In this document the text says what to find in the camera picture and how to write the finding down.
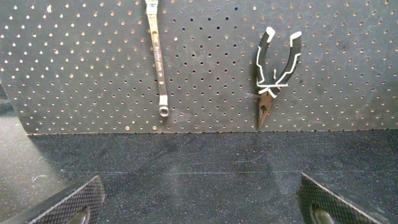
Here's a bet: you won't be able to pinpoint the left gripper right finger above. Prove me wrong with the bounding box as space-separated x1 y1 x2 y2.
295 172 398 224

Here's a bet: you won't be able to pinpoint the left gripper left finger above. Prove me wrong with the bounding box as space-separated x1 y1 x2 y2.
0 175 106 224

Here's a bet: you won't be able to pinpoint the black and white pliers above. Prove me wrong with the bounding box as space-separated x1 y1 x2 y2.
255 26 303 130

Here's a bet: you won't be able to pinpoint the black pegboard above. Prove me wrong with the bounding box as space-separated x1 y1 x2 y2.
0 0 398 136

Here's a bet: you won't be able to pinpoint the wrench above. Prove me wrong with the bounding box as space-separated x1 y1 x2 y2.
144 0 171 118

